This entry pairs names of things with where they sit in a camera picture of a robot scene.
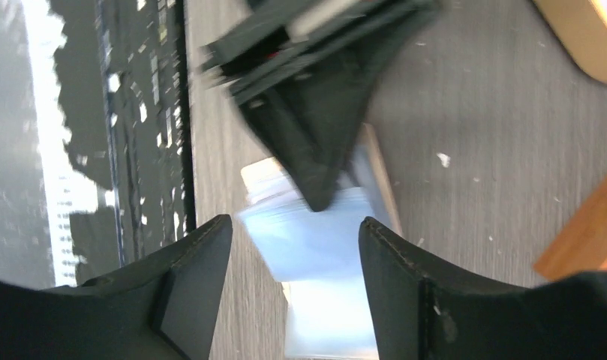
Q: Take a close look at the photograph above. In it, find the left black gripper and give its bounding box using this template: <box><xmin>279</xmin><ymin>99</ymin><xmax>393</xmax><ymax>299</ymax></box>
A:
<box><xmin>200</xmin><ymin>1</ymin><xmax>441</xmax><ymax>212</ymax></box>

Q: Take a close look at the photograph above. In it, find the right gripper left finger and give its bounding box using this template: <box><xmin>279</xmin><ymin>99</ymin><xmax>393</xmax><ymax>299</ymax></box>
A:
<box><xmin>0</xmin><ymin>214</ymin><xmax>233</xmax><ymax>359</ymax></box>

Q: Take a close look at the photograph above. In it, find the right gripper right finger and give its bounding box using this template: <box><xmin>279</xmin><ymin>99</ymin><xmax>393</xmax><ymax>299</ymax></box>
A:
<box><xmin>359</xmin><ymin>217</ymin><xmax>607</xmax><ymax>359</ymax></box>

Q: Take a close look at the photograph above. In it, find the beige card holder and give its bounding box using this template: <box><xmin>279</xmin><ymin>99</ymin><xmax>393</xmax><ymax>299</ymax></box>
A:
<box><xmin>238</xmin><ymin>124</ymin><xmax>401</xmax><ymax>359</ymax></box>

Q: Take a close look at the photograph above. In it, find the orange oval tray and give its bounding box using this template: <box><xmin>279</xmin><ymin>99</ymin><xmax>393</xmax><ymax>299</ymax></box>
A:
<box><xmin>533</xmin><ymin>0</ymin><xmax>607</xmax><ymax>85</ymax></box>

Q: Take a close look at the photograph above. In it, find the orange compartment organizer box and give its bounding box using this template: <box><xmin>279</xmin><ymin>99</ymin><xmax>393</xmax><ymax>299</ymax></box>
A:
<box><xmin>533</xmin><ymin>176</ymin><xmax>607</xmax><ymax>281</ymax></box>

